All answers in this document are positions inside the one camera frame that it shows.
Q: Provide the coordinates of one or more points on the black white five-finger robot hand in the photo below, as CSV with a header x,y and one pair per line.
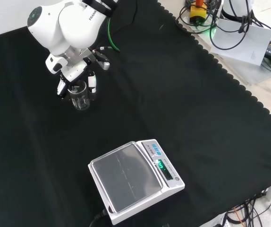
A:
x,y
73,68

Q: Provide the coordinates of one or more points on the clear glass beaker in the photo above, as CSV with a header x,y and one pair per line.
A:
x,y
80,99

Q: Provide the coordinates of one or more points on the black bench cloth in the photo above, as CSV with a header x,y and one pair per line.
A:
x,y
173,106

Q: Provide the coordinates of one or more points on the white electronic balance steel pan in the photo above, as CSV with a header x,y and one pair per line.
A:
x,y
130,179

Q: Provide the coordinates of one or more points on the yellow stop button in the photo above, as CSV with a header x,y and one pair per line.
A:
x,y
198,14

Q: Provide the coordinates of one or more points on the white paper sheet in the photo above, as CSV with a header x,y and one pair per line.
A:
x,y
251,45

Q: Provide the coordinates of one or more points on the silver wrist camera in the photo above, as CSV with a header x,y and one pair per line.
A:
x,y
104,64

